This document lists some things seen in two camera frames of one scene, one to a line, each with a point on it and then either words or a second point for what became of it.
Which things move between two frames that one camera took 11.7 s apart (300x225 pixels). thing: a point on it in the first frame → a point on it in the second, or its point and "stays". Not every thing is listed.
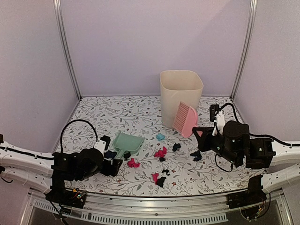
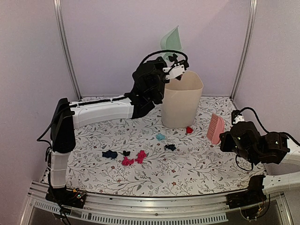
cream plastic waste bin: x=176 y=86 stays
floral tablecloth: x=167 y=165 stays
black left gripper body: x=81 y=177 → x=161 y=87
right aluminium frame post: x=252 y=16 stays
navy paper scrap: x=109 y=154 stays
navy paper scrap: x=176 y=146 → x=171 y=146
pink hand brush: x=185 y=119 → x=216 y=127
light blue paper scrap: x=160 y=137 stays
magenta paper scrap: x=161 y=153 → x=140 y=156
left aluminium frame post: x=61 y=30 stays
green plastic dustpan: x=125 y=142 → x=171 y=41
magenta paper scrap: x=131 y=163 → x=126 y=161
